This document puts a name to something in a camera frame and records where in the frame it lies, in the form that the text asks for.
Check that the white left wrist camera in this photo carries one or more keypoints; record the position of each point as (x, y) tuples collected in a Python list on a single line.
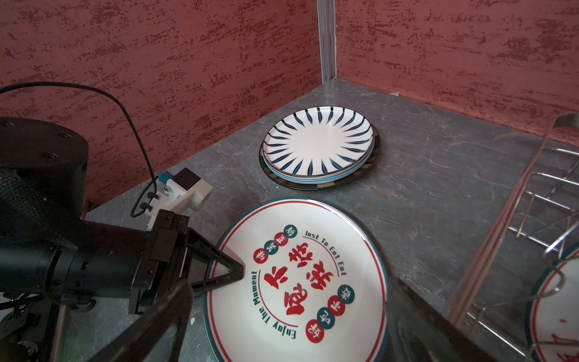
[(178, 193)]

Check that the metal wire dish rack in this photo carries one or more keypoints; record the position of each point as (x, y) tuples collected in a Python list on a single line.
[(535, 227)]

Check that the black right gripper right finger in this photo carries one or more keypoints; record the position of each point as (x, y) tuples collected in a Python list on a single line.
[(418, 332)]

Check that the white red rimmed plate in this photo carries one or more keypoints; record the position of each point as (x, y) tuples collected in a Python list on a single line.
[(314, 288)]

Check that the white blue striped plate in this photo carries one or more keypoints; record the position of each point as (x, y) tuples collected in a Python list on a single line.
[(318, 141)]

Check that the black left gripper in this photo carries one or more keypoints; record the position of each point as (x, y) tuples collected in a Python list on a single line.
[(158, 269)]

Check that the white sunburst pattern plate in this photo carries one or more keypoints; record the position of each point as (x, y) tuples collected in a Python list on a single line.
[(552, 319)]

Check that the brown rimmed cream plate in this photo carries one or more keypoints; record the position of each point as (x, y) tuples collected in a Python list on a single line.
[(358, 174)]

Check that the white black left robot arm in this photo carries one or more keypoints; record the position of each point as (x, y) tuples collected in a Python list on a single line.
[(51, 257)]

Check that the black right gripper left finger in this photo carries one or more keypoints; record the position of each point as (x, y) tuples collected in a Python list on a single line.
[(157, 335)]

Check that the aluminium left corner post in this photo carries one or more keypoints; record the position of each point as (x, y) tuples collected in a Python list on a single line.
[(327, 39)]

